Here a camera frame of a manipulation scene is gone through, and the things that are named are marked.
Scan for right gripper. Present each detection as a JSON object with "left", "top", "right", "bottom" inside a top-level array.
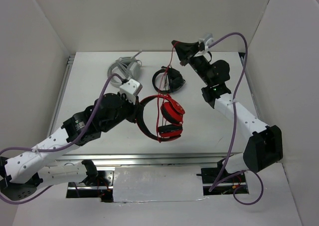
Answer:
[{"left": 172, "top": 39, "right": 212, "bottom": 85}]

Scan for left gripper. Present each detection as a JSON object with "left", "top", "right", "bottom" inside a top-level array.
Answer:
[{"left": 102, "top": 91, "right": 144, "bottom": 132}]

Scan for thin red headphone cable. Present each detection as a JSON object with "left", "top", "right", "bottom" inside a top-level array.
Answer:
[{"left": 156, "top": 41, "right": 185, "bottom": 143}]

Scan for red and black headphones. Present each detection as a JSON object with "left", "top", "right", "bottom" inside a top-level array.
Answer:
[{"left": 136, "top": 94, "right": 185, "bottom": 142}]

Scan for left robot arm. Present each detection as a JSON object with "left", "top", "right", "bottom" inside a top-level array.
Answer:
[{"left": 0, "top": 93, "right": 140, "bottom": 205}]

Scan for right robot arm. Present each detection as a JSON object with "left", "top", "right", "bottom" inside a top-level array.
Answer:
[{"left": 171, "top": 39, "right": 283, "bottom": 182}]

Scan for white cover plate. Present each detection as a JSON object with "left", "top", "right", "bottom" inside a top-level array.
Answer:
[{"left": 113, "top": 166, "right": 204, "bottom": 203}]

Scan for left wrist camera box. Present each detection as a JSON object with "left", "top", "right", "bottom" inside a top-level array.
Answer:
[{"left": 119, "top": 78, "right": 143, "bottom": 105}]

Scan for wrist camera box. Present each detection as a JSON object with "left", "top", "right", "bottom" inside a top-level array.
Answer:
[
  {"left": 119, "top": 78, "right": 143, "bottom": 105},
  {"left": 194, "top": 33, "right": 214, "bottom": 57}
]

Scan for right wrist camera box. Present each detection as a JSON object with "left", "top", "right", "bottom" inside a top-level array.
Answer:
[{"left": 194, "top": 33, "right": 214, "bottom": 57}]

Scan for aluminium rail frame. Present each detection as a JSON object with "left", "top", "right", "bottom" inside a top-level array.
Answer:
[{"left": 55, "top": 52, "right": 248, "bottom": 165}]

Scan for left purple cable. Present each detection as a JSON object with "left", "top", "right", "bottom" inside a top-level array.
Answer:
[{"left": 0, "top": 73, "right": 125, "bottom": 204}]

